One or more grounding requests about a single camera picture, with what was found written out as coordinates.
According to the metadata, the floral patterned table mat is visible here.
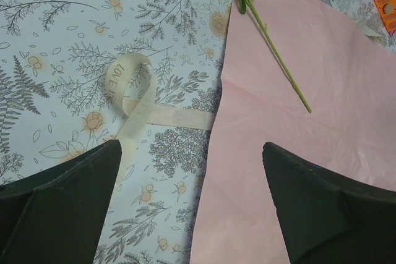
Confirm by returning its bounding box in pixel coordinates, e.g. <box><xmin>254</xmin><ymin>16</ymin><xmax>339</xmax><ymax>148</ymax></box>
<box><xmin>1</xmin><ymin>0</ymin><xmax>395</xmax><ymax>263</ymax></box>

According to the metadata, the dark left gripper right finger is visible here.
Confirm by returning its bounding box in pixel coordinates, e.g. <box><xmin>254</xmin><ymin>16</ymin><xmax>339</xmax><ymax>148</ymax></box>
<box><xmin>262</xmin><ymin>142</ymin><xmax>395</xmax><ymax>263</ymax></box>

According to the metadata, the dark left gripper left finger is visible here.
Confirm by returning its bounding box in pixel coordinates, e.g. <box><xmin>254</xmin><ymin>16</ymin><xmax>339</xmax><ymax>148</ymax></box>
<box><xmin>1</xmin><ymin>140</ymin><xmax>122</xmax><ymax>263</ymax></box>

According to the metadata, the cream printed ribbon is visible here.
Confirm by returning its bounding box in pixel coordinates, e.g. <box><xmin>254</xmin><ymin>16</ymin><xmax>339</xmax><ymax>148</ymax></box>
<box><xmin>104</xmin><ymin>53</ymin><xmax>387</xmax><ymax>166</ymax></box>

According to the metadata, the purple and pink wrapping paper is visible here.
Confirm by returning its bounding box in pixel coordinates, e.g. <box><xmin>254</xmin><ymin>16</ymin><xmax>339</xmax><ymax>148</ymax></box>
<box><xmin>190</xmin><ymin>0</ymin><xmax>395</xmax><ymax>263</ymax></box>

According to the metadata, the orange pink snack box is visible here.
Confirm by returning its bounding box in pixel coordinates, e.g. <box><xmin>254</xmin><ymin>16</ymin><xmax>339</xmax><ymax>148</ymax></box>
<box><xmin>374</xmin><ymin>0</ymin><xmax>395</xmax><ymax>37</ymax></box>

